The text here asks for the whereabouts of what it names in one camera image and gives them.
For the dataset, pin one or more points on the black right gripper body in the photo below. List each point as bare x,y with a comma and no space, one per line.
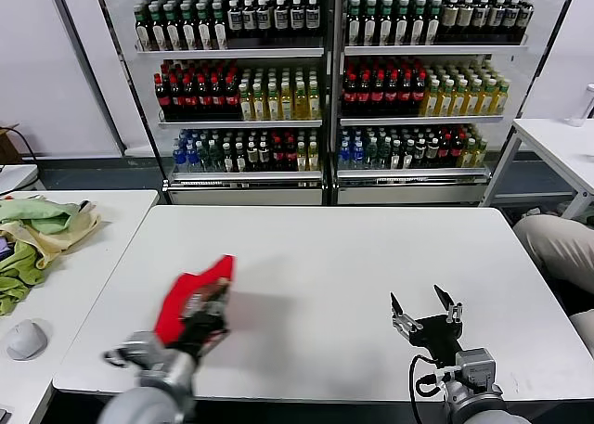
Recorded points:
438,333

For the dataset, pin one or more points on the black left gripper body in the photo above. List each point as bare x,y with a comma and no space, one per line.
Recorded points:
204,331

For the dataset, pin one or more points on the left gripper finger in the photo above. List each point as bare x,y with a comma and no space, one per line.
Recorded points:
220,299
196,305

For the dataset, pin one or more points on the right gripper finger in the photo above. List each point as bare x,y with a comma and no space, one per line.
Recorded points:
404,324
452,310

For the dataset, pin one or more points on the red garment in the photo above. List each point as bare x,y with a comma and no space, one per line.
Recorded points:
174,308

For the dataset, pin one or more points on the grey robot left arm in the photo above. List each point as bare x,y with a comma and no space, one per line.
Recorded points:
139,405

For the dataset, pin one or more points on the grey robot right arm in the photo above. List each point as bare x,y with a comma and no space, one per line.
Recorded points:
482,407

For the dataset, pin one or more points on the grey drinks shelf unit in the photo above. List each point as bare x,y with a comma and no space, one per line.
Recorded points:
408,195
246,196

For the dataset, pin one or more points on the beige trousered leg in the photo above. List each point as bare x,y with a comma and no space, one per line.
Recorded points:
557,247

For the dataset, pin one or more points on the white metal shelf board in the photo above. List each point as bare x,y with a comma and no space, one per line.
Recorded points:
417,119
241,123
232,53
246,176
408,173
436,50

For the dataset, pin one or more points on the clear green bottle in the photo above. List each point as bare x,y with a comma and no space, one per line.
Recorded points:
383,154
214,157
370,154

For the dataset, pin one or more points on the dark tea bottle white label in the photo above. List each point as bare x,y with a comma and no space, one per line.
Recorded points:
263,157
407,154
227,157
240,157
395,154
251,157
420,154
431,154

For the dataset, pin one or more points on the blue water bottle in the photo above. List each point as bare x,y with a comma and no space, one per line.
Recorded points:
190,157
343,154
177,157
356,154

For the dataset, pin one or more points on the cream yellow garment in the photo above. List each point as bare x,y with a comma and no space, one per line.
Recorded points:
60,245

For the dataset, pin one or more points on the red cap cola bottle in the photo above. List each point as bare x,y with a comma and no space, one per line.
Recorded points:
444,154
290,157
174,99
363,94
202,99
277,157
215,99
188,99
457,154
377,94
161,99
349,94
391,94
404,94
230,99
418,94

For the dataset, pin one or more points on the yellow juice bottle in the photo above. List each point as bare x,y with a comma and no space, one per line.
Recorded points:
473,100
314,104
500,100
313,157
487,100
431,100
445,100
257,104
300,104
272,104
459,100
244,104
480,154
286,104
301,157
468,154

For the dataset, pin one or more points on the grey computer mouse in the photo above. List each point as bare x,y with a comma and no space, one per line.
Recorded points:
25,340

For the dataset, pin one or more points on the olive green towel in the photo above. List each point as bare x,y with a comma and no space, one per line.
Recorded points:
18,271

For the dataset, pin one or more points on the light green garment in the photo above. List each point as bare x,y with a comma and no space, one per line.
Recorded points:
37,213

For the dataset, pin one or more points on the white side table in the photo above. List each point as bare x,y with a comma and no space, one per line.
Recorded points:
552,141

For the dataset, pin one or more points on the small dark device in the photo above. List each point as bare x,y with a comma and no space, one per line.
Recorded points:
3,415

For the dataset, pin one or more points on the white plastic box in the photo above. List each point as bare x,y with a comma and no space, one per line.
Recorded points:
16,178

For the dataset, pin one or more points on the small clear cup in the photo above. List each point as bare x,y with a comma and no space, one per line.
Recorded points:
575,121

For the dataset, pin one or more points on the brown cardboard box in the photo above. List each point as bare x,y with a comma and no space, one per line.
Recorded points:
7,145

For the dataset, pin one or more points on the grey diagonal pole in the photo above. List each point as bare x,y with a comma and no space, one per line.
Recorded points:
88,67

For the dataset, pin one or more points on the green cap tea bottle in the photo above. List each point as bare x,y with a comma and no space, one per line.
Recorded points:
417,25
171,27
140,27
369,25
187,27
433,25
352,25
385,25
401,25
157,27
218,27
203,27

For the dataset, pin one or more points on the dark bottle blue white label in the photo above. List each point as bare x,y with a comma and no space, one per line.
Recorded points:
263,19
234,19
312,19
280,19
297,19
249,19

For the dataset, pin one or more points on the dark bottle beige label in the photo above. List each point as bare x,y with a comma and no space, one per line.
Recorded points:
524,16
510,16
495,16
448,16
463,16
480,16

